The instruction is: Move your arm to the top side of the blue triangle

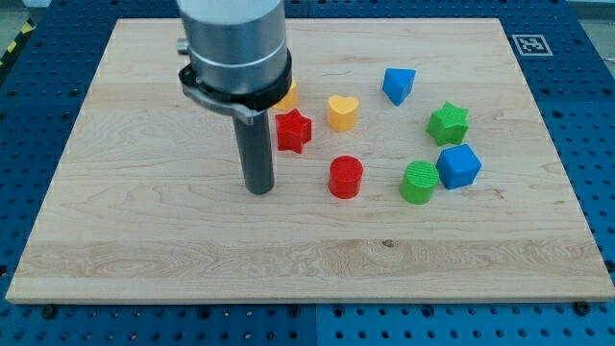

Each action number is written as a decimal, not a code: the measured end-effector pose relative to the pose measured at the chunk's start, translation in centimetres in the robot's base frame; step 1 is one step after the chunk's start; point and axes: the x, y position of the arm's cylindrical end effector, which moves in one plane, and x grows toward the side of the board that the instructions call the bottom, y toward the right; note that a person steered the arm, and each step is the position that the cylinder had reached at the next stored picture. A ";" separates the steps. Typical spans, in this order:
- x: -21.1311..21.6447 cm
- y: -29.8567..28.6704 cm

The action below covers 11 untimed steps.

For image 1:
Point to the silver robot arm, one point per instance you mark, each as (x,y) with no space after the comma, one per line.
(239,63)

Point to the yellow block behind arm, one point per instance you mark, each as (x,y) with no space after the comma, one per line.
(290,100)

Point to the blue triangle block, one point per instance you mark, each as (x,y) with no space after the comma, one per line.
(398,84)

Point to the red cylinder block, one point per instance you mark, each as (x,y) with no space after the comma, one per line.
(345,177)

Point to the red star block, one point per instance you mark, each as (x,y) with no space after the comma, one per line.
(293,131)

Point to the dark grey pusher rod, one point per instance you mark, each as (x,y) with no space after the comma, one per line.
(254,147)

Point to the yellow heart block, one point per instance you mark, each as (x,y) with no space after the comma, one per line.
(342,112)

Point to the wooden board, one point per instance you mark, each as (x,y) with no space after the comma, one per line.
(148,204)

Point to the green cylinder block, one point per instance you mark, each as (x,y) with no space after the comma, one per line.
(419,181)

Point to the green star block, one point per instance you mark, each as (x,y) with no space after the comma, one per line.
(448,125)

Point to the blue cube block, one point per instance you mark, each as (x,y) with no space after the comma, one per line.
(458,166)

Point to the white fiducial marker tag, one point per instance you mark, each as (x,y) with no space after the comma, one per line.
(532,45)

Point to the black bolt bottom left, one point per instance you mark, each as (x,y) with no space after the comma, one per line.
(48,312)

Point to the black bolt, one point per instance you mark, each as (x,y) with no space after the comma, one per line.
(48,312)
(582,308)

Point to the black bolt bottom right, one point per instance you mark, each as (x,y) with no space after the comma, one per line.
(582,308)

